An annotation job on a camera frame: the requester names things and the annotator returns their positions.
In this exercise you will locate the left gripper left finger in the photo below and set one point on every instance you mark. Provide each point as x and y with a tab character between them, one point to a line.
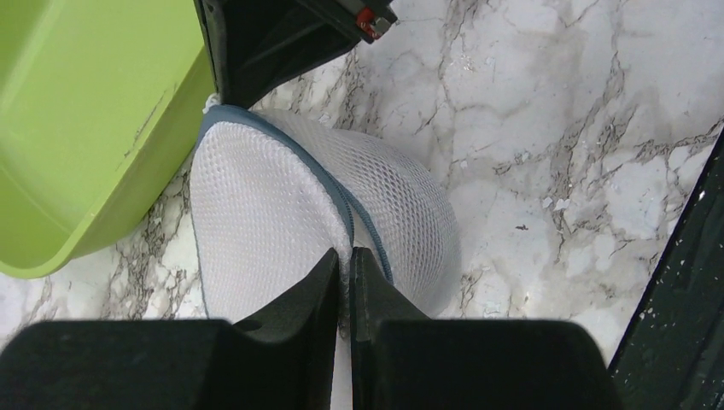
280	357

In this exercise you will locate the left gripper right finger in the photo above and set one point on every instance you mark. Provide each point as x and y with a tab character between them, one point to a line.
402	359

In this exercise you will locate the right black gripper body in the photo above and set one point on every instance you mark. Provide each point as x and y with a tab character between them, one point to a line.
365	20

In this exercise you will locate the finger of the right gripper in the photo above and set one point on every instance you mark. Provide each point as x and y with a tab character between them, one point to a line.
255	46

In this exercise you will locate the white mesh laundry bag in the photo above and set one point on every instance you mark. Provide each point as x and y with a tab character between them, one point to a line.
272	192

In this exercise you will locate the green plastic tray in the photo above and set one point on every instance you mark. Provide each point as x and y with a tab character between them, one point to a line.
100	106

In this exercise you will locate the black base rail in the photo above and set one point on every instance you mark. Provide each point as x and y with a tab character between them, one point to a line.
671	354

